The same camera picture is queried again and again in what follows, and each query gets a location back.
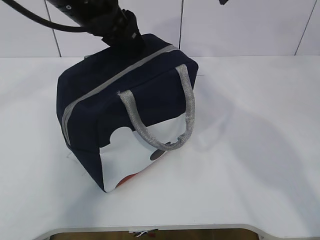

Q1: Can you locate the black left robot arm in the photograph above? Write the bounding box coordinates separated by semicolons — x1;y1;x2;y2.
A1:
49;0;145;53

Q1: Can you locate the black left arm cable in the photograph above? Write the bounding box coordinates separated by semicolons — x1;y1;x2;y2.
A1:
4;0;91;34

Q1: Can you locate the navy blue lunch bag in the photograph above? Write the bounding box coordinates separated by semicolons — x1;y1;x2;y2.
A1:
56;34;199;193

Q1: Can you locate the small debris under table edge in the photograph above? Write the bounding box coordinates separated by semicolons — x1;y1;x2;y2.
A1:
128;228;159;238

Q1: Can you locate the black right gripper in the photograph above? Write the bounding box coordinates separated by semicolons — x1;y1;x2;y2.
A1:
219;0;229;5

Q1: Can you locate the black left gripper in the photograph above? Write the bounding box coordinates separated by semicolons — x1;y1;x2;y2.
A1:
102;9;146;54

